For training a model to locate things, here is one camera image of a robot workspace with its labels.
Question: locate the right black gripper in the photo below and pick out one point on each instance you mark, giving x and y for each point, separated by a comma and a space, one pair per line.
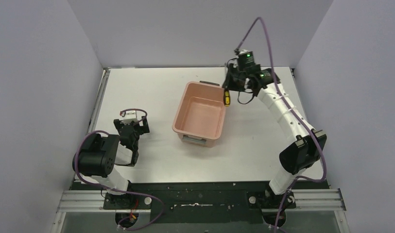
228, 83

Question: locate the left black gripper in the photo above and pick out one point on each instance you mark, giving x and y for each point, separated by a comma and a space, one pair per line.
131, 129

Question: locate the black yellow handled screwdriver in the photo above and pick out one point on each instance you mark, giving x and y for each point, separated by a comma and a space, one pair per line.
226, 98

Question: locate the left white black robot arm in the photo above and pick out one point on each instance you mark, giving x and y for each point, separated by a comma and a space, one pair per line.
99, 155

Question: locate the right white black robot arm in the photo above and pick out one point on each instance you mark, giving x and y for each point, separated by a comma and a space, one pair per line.
306, 143

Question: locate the pink plastic bin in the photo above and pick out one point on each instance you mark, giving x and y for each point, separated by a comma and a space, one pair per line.
200, 115

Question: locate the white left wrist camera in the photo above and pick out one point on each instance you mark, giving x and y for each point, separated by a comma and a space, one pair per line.
127, 117

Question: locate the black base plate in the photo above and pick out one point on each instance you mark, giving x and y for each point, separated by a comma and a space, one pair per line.
152, 198

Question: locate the aluminium front rail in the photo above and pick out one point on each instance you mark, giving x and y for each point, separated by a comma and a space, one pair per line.
90, 201

